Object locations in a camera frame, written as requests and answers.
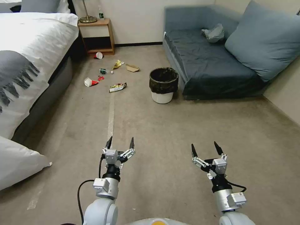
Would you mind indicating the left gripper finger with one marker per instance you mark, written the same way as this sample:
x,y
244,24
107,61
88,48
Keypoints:
x,y
132,144
109,143

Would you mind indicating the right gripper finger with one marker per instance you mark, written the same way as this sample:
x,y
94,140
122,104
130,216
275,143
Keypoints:
x,y
218,148
194,152

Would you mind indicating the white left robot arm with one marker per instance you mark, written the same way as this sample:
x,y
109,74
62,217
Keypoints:
x,y
103,206

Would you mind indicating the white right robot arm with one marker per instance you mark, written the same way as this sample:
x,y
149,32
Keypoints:
x,y
226,199

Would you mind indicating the white trash can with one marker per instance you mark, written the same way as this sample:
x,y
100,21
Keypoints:
x,y
162,98

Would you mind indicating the crushed red white cup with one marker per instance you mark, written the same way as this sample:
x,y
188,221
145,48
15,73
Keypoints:
x,y
88,82

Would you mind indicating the black bin liner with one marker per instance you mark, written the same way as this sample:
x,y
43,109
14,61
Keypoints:
x,y
164,88

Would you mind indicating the white robot front shell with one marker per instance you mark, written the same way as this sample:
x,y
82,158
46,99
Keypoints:
x,y
155,221

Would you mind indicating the small red wrapper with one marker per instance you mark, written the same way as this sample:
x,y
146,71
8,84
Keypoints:
x,y
101,78

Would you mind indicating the green plastic bottle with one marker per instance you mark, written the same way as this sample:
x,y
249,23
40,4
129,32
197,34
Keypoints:
x,y
103,70

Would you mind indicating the brown paper food box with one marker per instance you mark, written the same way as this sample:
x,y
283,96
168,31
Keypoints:
x,y
132,68

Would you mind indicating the yellow crumpled wrapper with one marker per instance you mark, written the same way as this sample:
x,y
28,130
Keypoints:
x,y
118,64

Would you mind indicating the blue-grey sofa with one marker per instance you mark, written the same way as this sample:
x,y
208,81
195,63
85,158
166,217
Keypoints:
x,y
206,68

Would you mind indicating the grey bed base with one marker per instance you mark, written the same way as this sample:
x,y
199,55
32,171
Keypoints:
x,y
58,79

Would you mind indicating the red paper cup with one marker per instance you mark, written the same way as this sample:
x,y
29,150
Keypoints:
x,y
99,55

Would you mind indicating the white pillow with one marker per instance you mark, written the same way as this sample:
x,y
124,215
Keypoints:
x,y
18,161

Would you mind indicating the crumpled grey plastic bag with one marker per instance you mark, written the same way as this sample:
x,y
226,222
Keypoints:
x,y
213,34

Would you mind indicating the large blue sofa cushion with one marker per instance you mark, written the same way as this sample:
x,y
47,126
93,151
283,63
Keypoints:
x,y
264,39

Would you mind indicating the wooden nightstand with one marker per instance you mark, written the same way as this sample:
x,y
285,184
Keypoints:
x,y
93,26

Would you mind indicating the grey fringed blanket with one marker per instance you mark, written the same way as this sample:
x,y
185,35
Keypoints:
x,y
12,68

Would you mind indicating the brass table lamp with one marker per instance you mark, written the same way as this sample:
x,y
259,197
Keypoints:
x,y
88,19

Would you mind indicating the small green bottle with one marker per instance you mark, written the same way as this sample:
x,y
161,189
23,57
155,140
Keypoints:
x,y
101,15

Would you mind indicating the white duvet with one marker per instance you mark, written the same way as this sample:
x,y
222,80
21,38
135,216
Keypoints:
x,y
35,35

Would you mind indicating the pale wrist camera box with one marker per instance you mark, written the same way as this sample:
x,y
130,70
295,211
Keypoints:
x,y
110,156
221,166

